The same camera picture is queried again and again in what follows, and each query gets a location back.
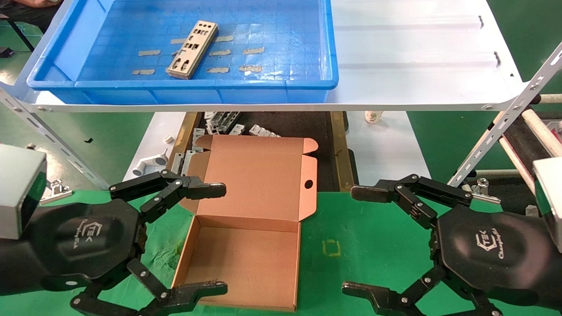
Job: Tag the paper cup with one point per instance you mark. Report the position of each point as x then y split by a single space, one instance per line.
373 116

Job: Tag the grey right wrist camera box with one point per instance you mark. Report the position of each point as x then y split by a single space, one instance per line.
551 202

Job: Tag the white metal shelf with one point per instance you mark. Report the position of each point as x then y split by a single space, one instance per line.
417 52

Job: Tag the grey metal bracket part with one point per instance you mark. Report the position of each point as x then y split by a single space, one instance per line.
263 131
186 161
210 122
198 138
237 129
228 119

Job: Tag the small grey metal block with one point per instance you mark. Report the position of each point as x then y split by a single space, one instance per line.
531 211

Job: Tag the black bin with wooden frame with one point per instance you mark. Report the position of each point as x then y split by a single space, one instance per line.
307 127

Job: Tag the black table frame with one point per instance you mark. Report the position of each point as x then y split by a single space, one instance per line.
19 33

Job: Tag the grey tape strip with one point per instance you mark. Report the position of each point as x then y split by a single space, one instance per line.
178 41
220 52
218 70
250 68
143 71
253 50
225 38
149 52

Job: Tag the dark roller rack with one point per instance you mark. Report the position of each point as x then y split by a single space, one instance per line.
513 193

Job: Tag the white pipe fitting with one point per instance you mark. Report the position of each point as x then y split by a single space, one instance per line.
149 163

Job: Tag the silver binder clip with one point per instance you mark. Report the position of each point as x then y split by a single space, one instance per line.
483 192

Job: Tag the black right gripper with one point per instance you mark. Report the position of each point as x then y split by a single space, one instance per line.
496 254

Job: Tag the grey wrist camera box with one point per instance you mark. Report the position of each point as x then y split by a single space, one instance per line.
19 188
551 202

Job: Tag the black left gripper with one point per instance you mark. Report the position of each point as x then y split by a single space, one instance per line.
79 237

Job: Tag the slotted metal angle strut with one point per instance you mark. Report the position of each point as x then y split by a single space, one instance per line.
66 151
505 120

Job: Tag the small black shelf hook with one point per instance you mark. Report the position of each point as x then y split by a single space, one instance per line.
497 59

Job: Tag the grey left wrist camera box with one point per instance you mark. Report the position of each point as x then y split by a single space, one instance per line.
19 188

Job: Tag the open brown cardboard box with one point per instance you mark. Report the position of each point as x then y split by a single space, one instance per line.
259 175

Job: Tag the small black device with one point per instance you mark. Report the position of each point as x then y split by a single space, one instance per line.
6 52

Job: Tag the pale wooden rod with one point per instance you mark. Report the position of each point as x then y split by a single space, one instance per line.
517 162
542 131
549 98

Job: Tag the blue plastic tray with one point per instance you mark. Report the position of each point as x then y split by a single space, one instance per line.
285 44

